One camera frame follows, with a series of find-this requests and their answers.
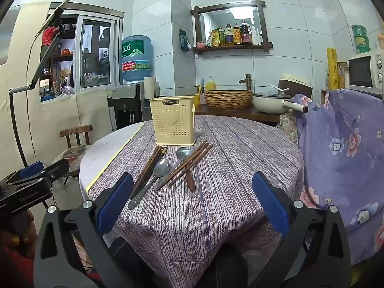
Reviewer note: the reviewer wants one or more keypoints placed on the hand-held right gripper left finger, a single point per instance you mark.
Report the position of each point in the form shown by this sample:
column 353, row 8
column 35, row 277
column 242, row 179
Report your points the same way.
column 115, row 204

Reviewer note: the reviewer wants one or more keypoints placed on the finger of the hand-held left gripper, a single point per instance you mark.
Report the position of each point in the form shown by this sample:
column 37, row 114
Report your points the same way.
column 30, row 167
column 57, row 168

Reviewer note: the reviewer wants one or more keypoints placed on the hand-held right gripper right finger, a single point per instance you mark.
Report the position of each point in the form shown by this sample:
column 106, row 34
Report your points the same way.
column 270, row 204

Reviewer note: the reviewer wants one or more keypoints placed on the black chopstick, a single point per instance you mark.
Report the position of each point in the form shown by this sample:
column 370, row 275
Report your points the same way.
column 151, row 171

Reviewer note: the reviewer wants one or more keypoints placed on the metal spoon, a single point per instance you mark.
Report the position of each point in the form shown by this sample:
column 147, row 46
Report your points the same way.
column 161, row 168
column 184, row 153

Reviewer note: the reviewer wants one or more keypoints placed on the wooden spoon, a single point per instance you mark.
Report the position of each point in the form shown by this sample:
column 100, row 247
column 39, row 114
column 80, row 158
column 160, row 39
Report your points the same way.
column 191, row 181

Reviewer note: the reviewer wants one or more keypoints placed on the cream plastic utensil holder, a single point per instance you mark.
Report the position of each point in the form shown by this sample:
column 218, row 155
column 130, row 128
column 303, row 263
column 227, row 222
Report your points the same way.
column 174, row 126

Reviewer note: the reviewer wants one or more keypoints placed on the person's left forearm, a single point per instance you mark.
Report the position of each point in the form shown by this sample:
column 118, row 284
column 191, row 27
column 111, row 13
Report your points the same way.
column 12, row 268

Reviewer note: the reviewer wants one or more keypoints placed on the person's left hand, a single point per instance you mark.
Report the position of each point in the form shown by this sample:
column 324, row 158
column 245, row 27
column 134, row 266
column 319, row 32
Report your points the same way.
column 22, row 243

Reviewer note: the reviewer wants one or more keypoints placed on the pug print cushion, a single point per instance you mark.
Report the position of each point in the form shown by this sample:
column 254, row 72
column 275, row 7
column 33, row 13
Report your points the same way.
column 70, row 156

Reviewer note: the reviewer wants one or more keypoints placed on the wooden chair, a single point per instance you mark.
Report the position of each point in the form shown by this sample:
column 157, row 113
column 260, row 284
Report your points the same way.
column 76, row 132

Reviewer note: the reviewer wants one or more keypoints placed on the purple striped tablecloth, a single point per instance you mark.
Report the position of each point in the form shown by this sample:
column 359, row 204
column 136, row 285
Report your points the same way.
column 216, row 216

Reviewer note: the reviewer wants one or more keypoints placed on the purple floral cloth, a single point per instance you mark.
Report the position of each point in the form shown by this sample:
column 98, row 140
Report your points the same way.
column 339, row 156

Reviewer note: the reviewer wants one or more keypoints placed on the grey water dispenser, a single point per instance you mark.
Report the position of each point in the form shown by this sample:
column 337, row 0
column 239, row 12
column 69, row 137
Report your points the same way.
column 126, row 105

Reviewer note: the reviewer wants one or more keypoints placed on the white pot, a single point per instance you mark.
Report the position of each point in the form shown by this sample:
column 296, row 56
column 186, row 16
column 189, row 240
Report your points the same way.
column 270, row 106

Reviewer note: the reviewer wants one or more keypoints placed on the wooden counter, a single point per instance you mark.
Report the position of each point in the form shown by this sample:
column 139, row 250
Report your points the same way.
column 234, row 113

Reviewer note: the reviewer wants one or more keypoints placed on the black floor stand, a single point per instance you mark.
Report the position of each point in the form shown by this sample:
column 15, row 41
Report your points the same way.
column 42, row 63

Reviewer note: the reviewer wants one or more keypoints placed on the glass pot lid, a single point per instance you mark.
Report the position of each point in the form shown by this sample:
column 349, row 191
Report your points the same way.
column 271, row 95

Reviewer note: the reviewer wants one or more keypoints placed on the woven basin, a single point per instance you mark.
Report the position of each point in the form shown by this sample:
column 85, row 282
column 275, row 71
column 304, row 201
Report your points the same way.
column 229, row 99

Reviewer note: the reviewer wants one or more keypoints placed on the white rice spoon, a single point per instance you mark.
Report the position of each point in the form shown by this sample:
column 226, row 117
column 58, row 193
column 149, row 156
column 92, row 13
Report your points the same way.
column 277, row 88

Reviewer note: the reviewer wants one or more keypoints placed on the sliding glass window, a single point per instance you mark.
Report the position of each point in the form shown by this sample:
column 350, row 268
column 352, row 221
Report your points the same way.
column 96, row 54

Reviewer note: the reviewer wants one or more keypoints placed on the wooden box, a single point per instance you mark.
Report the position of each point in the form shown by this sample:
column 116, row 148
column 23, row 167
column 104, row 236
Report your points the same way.
column 325, row 96

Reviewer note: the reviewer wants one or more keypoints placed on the rice cooker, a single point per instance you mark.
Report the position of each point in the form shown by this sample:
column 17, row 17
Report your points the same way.
column 297, row 84

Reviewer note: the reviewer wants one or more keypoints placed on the bronze faucet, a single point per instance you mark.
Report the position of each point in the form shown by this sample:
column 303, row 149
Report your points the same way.
column 247, row 81

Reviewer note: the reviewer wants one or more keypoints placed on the blue water jug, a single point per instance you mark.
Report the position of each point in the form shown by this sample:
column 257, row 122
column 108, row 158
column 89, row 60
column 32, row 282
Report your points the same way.
column 136, row 57

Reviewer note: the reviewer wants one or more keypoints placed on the glass jar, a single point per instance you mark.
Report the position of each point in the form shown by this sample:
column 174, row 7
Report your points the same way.
column 343, row 75

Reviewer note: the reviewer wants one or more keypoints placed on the yellow roll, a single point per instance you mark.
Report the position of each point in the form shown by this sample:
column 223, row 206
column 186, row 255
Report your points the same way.
column 332, row 69

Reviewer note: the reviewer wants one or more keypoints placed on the flat black phone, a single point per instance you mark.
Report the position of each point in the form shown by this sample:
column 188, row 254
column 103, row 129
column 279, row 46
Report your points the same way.
column 54, row 16

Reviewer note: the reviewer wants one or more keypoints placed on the white microwave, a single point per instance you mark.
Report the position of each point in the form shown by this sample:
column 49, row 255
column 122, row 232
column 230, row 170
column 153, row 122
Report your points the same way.
column 364, row 72

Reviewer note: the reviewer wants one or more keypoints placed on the white bottle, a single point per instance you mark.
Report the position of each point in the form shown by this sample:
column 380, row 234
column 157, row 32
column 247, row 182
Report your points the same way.
column 255, row 36

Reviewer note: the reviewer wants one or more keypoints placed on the yellow oil bottle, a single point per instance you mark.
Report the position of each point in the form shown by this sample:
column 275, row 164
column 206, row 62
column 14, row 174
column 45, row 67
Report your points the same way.
column 237, row 35

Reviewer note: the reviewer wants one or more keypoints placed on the dark sauce bottle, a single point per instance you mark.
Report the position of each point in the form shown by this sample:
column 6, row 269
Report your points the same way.
column 246, row 33

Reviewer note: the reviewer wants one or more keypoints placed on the purple label bottle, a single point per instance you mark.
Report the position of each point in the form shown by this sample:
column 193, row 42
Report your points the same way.
column 229, row 36

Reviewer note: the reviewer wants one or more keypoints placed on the white green packet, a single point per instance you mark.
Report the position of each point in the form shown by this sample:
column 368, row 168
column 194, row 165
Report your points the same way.
column 209, row 42

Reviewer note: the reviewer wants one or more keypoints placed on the green bottle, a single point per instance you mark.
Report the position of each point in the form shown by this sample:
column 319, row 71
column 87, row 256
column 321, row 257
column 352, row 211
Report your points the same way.
column 221, row 37

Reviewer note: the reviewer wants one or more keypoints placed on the pink bowl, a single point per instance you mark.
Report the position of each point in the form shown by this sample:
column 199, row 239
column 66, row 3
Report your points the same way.
column 200, row 45

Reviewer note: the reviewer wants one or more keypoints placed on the yellow packet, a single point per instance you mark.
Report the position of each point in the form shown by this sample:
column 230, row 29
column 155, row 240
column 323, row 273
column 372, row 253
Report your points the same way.
column 216, row 37

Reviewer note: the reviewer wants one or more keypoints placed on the wooden framed mirror shelf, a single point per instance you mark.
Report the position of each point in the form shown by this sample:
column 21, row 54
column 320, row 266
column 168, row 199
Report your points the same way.
column 261, row 27

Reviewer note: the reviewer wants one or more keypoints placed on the green hanging packet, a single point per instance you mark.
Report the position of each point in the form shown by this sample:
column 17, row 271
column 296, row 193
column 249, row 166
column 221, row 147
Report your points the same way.
column 184, row 40

